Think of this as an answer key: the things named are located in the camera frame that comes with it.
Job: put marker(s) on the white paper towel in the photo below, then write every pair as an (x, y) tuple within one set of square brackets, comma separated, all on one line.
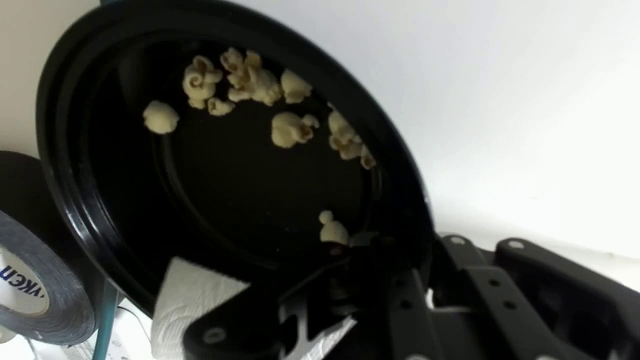
[(180, 301)]

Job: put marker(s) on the popcorn piece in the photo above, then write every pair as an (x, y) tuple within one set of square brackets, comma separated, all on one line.
[(200, 80), (346, 136), (251, 77), (291, 128), (161, 116), (295, 87), (333, 230), (220, 106)]

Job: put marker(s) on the grey tape roll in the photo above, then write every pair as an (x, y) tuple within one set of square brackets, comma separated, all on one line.
[(47, 266)]

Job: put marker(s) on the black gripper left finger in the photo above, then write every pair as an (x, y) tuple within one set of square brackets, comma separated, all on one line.
[(393, 301)]

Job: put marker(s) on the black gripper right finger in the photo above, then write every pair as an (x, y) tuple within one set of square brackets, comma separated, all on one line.
[(533, 307)]

